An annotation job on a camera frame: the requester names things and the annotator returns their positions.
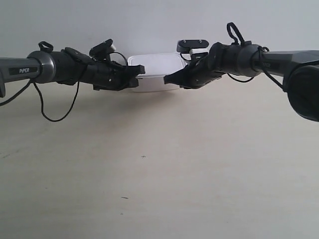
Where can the white lidded plastic container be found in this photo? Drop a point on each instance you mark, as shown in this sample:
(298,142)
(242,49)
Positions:
(156,67)

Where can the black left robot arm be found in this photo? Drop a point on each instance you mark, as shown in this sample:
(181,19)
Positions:
(39,67)

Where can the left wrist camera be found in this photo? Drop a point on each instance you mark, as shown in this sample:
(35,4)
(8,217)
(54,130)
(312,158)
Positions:
(103,50)

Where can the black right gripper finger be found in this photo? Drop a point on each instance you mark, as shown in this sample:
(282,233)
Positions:
(181,78)

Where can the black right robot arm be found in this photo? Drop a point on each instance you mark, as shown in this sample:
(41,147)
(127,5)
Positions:
(295,72)

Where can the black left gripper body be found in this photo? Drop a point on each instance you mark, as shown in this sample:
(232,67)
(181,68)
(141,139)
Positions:
(99,71)

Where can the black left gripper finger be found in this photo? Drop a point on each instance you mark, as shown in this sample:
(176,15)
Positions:
(129,77)

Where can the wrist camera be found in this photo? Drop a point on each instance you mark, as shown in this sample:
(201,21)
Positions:
(192,47)
(103,50)

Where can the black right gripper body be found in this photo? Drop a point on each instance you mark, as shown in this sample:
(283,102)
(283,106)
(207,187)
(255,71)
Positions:
(210,65)

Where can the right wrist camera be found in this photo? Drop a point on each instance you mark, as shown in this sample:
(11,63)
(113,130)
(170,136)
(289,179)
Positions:
(192,47)

